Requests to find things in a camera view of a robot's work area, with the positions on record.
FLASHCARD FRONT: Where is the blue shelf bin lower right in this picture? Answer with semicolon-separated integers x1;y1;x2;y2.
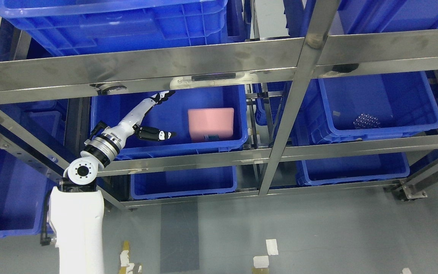
296;153;410;186

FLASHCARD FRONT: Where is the cluster of steel balls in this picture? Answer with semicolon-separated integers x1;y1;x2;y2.
352;113;381;129

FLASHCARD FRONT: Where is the blue shelf bin left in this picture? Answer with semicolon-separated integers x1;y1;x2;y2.
0;99;68;238

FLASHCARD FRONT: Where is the steel shelf rack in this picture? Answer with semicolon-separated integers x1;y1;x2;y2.
0;0;438;201

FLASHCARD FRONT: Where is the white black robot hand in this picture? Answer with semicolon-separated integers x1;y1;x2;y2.
103;90;177;149

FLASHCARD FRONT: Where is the pink plastic storage box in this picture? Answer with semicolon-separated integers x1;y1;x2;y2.
187;108;234;142

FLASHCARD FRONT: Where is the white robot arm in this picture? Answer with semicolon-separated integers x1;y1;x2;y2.
47;121;135;274

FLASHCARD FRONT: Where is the blue shelf bin lower middle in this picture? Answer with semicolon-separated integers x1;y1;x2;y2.
129;166;238;200

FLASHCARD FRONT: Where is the blue shelf bin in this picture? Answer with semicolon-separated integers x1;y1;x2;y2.
292;72;438;145
0;0;228;57
296;153;410;186
0;99;68;238
129;166;238;200
90;85;248;160

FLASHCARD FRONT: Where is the blue shelf bin top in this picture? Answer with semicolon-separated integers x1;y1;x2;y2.
0;0;228;57

